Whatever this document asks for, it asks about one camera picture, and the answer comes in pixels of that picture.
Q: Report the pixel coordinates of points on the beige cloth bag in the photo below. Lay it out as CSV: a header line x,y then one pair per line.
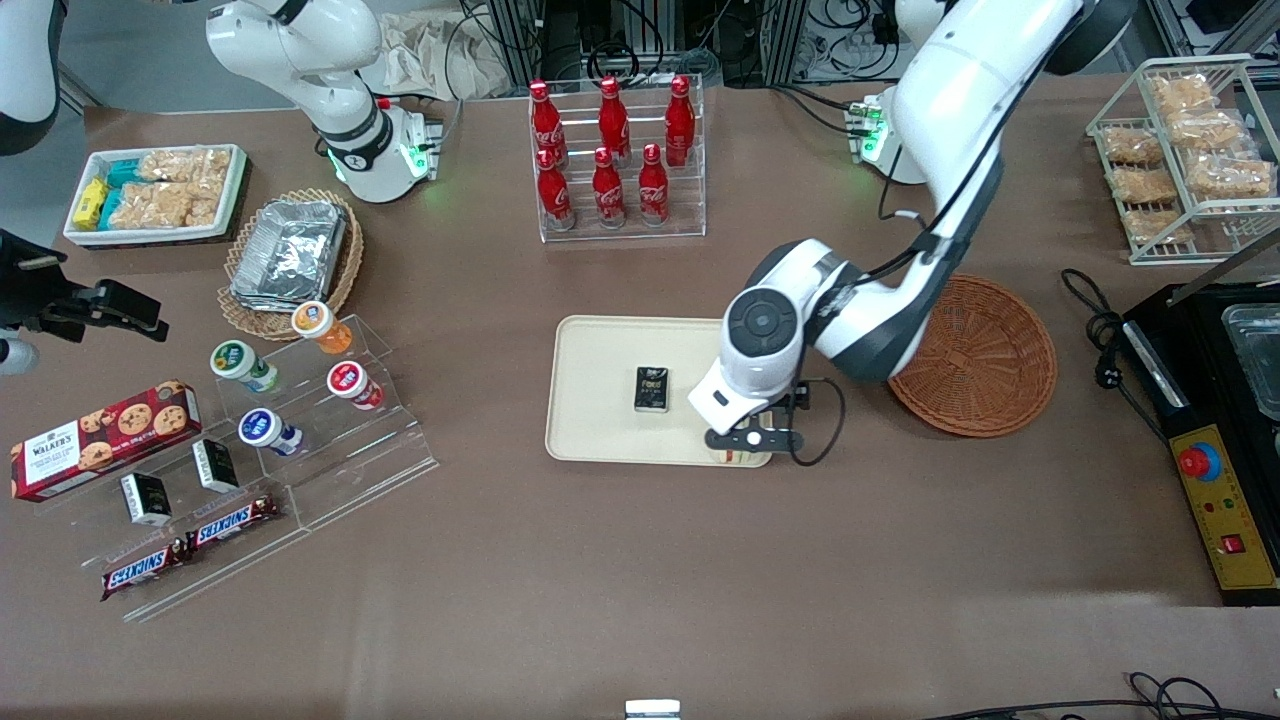
x,y
430,55

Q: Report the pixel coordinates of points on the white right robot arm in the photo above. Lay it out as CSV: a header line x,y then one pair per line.
x,y
300,50

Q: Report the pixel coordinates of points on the clear rice cracker pack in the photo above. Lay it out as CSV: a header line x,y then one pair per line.
x,y
165,205
185,165

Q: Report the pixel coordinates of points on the stack of foil containers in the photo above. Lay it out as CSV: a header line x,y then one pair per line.
x,y
290,255

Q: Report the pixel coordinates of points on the yellow snack pack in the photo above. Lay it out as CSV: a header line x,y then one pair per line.
x,y
91,202

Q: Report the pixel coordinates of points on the bagged fried snack pack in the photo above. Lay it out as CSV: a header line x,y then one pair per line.
x,y
1228,176
1143,185
1205,132
1132,145
1182,95
1160,225

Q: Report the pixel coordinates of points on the blue lid yogurt cup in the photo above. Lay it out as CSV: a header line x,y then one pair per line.
x,y
262,429

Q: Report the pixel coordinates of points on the small white device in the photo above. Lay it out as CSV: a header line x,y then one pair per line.
x,y
652,710

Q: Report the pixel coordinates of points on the Snickers chocolate bar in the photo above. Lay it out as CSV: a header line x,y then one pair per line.
x,y
140,572
232,522

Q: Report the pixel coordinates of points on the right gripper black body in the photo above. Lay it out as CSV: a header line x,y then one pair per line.
x,y
30,290

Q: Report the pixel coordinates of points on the white rectangular snack tray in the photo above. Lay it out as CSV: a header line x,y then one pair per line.
x,y
236,190

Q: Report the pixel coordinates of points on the green lid yogurt cup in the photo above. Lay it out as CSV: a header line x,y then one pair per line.
x,y
238,361

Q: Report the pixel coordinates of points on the small black white box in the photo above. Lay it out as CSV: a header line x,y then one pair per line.
x,y
147,500
216,467

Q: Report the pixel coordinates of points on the light tan wicker basket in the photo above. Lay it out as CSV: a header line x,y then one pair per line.
x,y
350,270

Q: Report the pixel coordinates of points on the teal snack pack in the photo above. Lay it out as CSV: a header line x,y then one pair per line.
x,y
111,208
125,172

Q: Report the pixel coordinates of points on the black tabletop appliance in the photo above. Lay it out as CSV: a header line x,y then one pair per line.
x,y
1190,350

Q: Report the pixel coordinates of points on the red Walkers cookie box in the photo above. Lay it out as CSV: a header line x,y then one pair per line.
x,y
100,445

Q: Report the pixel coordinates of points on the aluminium equipment frame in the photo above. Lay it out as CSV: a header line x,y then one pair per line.
x,y
640,40

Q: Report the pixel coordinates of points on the clear acrylic stepped stand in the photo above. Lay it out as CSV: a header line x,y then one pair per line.
x,y
380,460
230,565

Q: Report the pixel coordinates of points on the red lid yogurt cup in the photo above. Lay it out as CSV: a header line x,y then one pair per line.
x,y
350,382

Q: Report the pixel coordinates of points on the small black box gold print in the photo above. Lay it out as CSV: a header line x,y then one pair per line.
x,y
652,390

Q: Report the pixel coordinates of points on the brown round wicker basket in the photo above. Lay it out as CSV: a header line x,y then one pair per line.
x,y
990,360

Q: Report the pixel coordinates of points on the red cola bottle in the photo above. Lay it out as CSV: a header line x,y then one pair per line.
x,y
653,192
555,195
680,125
545,120
608,195
613,120

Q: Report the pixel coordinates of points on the clear acrylic bottle rack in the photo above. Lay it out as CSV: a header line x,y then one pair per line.
x,y
690,215

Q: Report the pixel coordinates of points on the beige plastic tray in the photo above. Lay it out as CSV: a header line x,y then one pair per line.
x,y
600,400

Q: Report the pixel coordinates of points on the yellow emergency stop control box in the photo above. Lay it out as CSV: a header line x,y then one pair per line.
x,y
1225,510

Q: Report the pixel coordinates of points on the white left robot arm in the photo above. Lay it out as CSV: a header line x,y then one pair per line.
x,y
960,100

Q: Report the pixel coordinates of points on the orange lid yogurt cup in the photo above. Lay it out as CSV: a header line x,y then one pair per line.
x,y
318,322

